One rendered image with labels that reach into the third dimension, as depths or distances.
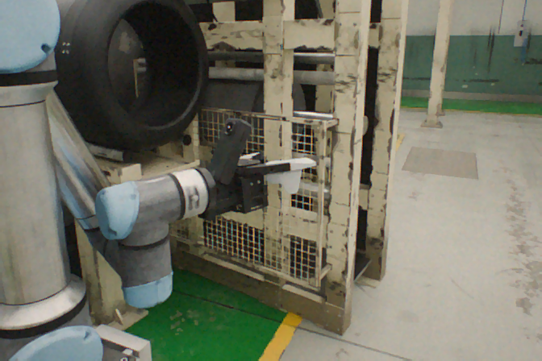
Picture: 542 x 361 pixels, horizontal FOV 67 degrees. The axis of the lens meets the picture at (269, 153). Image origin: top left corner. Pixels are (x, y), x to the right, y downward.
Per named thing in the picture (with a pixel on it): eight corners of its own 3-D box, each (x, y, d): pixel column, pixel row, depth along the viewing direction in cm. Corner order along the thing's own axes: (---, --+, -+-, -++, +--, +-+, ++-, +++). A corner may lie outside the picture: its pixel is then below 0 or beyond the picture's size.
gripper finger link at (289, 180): (317, 188, 73) (266, 193, 73) (314, 156, 72) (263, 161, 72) (320, 192, 70) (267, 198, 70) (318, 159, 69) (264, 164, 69)
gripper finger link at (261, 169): (289, 168, 73) (239, 173, 72) (288, 159, 72) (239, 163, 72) (292, 174, 68) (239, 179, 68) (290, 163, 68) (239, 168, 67)
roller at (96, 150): (77, 146, 159) (66, 150, 156) (73, 135, 157) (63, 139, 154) (135, 159, 140) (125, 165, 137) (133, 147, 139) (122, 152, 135)
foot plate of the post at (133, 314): (64, 323, 191) (64, 316, 190) (114, 295, 212) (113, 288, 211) (100, 346, 177) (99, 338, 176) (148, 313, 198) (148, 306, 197)
